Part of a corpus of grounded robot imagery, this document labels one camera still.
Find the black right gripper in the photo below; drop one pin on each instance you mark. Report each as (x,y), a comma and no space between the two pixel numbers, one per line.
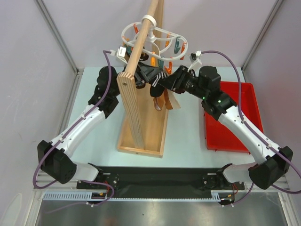
(178,78)

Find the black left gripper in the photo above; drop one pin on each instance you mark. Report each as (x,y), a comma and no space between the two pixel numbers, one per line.
(144,72)

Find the black striped sock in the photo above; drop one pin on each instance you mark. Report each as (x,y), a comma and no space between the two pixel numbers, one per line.
(156,89)
(141,77)

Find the brown orange sock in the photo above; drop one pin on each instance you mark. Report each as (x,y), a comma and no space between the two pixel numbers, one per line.
(167,100)

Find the white round clip hanger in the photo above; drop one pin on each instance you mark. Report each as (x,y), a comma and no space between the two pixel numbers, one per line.
(165,46)

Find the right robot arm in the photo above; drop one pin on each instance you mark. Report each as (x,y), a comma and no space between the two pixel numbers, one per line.
(271,160)

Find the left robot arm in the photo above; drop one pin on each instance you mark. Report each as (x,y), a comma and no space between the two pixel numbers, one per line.
(55,156)

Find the wooden rack stand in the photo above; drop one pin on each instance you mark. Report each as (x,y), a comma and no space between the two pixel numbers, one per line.
(144,128)

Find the red plastic bin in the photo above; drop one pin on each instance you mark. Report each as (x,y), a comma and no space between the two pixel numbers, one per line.
(229,133)

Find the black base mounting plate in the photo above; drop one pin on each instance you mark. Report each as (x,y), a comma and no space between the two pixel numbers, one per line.
(162,183)

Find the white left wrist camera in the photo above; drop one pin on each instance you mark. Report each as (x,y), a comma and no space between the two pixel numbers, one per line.
(120,54)

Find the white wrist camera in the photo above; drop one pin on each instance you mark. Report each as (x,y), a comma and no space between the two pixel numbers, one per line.
(195,60)
(120,54)

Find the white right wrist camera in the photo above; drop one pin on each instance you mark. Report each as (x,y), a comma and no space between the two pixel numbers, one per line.
(195,60)

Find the aluminium frame rail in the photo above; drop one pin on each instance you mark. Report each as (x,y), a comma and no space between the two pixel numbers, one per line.
(270,188)

